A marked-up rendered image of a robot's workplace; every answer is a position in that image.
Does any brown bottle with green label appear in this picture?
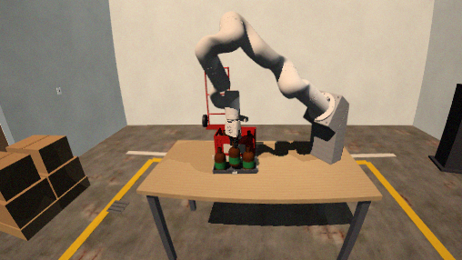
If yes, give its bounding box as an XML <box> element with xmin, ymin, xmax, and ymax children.
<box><xmin>228</xmin><ymin>142</ymin><xmax>241</xmax><ymax>167</ymax></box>
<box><xmin>215</xmin><ymin>146</ymin><xmax>226</xmax><ymax>170</ymax></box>
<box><xmin>243</xmin><ymin>145</ymin><xmax>255</xmax><ymax>169</ymax></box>

